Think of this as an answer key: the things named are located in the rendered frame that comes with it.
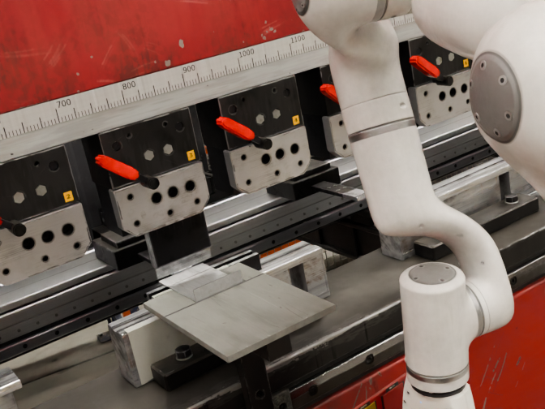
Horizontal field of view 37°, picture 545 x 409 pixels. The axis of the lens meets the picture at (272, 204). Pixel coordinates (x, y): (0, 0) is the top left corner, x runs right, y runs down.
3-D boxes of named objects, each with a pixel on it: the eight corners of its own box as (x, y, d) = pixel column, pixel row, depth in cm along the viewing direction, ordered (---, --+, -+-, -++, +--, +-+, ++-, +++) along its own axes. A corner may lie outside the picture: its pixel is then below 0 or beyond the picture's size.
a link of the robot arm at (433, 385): (390, 361, 110) (392, 380, 111) (442, 385, 103) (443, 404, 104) (429, 335, 115) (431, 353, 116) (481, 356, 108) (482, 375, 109)
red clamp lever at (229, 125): (226, 115, 120) (274, 141, 126) (212, 113, 124) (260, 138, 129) (221, 126, 120) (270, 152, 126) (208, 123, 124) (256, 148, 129)
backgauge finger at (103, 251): (154, 293, 132) (147, 265, 131) (96, 258, 154) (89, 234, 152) (216, 267, 138) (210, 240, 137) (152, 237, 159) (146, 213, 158)
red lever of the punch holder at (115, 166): (104, 153, 111) (161, 180, 116) (92, 150, 114) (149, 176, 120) (98, 165, 111) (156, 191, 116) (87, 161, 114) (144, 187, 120)
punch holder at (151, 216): (126, 241, 119) (98, 134, 114) (105, 230, 126) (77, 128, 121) (212, 208, 126) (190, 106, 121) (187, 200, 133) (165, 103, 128)
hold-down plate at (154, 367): (168, 393, 123) (164, 376, 122) (153, 381, 127) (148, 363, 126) (323, 316, 137) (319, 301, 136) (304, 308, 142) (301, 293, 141)
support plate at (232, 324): (228, 363, 104) (226, 356, 104) (143, 308, 126) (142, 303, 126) (336, 310, 113) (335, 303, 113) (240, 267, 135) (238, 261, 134)
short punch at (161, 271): (160, 281, 127) (146, 225, 125) (155, 277, 129) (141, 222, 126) (214, 258, 132) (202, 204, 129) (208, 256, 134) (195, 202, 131)
